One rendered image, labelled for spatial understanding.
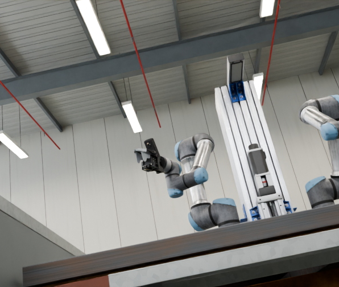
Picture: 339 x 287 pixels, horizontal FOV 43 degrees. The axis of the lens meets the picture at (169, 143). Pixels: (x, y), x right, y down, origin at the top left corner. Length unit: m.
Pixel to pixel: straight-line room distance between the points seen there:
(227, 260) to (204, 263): 0.04
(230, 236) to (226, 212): 1.15
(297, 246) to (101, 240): 11.43
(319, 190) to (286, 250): 1.57
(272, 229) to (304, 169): 11.31
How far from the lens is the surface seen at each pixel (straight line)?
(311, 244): 0.83
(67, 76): 10.77
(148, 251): 1.14
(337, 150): 2.39
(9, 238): 1.25
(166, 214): 11.98
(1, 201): 1.23
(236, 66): 2.56
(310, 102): 2.34
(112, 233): 12.13
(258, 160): 2.49
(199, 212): 2.35
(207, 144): 2.38
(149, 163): 2.07
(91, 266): 1.16
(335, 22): 11.17
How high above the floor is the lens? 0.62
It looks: 25 degrees up
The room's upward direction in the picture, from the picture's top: 11 degrees counter-clockwise
